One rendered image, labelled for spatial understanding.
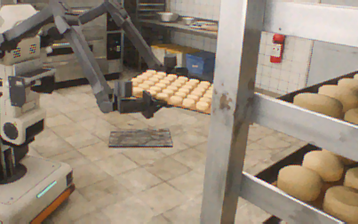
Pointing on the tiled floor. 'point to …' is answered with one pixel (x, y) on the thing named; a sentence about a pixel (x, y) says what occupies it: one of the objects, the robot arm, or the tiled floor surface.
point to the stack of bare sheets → (139, 138)
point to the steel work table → (179, 32)
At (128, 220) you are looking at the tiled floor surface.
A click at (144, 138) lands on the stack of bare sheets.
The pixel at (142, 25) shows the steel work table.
